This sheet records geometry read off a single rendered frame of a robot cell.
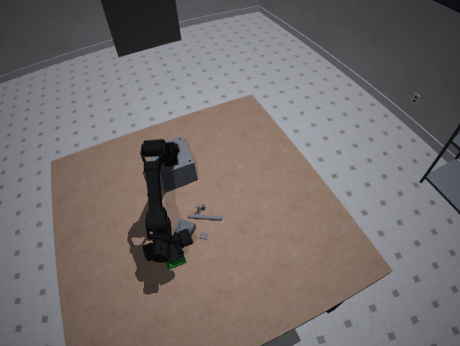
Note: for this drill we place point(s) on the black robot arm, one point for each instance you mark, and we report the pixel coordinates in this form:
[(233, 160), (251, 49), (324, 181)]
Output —
[(156, 217)]

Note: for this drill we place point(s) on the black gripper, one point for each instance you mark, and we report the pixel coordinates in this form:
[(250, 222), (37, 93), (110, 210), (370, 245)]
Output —
[(182, 239)]

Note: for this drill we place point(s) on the grey flat bar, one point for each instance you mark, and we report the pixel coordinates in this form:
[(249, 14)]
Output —
[(208, 217)]

